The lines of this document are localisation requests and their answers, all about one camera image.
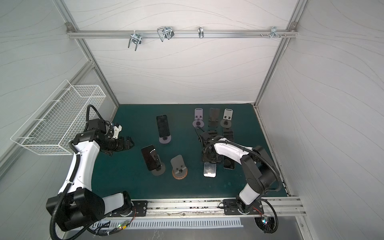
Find blue edged phone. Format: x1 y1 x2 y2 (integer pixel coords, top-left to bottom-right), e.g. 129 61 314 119
203 162 217 178

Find black phone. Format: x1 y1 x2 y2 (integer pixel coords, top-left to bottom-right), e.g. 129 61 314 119
156 115 171 138
223 158 236 170
207 130 218 139
141 145 162 171

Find black folding phone stand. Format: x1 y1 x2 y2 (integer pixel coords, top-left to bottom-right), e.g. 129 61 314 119
209 108 220 128

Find silver round phone stand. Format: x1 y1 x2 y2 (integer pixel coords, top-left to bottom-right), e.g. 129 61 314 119
220 109 233 129

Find purple round phone stand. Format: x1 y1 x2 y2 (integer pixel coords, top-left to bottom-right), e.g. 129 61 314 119
193 108 205 128

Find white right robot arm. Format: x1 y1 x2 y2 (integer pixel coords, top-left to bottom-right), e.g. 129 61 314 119
200 135 283 210

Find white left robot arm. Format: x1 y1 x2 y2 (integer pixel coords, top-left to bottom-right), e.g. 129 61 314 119
46 130 135 233

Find copper base phone stand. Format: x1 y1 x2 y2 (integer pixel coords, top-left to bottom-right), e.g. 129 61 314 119
171 155 188 180

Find grey round stand back left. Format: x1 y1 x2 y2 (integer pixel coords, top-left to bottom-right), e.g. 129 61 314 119
159 136 172 144

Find dark grey round stand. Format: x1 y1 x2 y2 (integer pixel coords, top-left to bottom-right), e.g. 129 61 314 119
151 164 166 176

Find white vent strip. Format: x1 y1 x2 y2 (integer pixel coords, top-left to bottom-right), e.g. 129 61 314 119
95 217 244 231

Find left metal u-bolt clamp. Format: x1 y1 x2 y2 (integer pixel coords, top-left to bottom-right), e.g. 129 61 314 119
128 32 142 51

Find metal u-bolt clamp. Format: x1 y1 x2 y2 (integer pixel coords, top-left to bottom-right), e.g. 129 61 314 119
157 26 175 42
128 32 142 51

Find middle metal u-bolt clamp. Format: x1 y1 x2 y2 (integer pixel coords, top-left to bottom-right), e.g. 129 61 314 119
157 26 175 42

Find small metal hook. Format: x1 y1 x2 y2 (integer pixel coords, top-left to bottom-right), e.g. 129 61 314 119
198 27 204 39

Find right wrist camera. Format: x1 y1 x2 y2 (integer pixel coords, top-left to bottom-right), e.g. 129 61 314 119
200 131 213 145

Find right black mount plate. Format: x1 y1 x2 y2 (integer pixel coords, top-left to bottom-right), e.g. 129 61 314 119
220 199 264 216

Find black mount plate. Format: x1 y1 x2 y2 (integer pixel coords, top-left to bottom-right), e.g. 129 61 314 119
110 201 148 218
220 199 264 216

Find white wire basket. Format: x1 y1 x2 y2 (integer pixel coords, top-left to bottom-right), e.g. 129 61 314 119
11 80 106 156

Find left black mount plate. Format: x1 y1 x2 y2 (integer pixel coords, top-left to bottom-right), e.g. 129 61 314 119
110 201 148 218

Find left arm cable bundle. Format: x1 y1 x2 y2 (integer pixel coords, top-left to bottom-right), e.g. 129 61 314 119
83 209 137 238

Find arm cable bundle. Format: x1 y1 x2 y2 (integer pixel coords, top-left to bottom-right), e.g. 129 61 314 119
254 199 279 234
83 209 137 238

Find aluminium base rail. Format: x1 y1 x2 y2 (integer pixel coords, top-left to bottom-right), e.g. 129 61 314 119
104 196 307 219

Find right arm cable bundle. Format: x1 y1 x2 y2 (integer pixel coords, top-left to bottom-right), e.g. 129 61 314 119
254 199 279 234

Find aluminium cross rail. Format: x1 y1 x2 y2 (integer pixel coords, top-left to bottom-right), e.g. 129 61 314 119
65 23 298 40

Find right metal bracket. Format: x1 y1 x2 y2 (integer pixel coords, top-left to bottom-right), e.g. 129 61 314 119
260 27 286 39

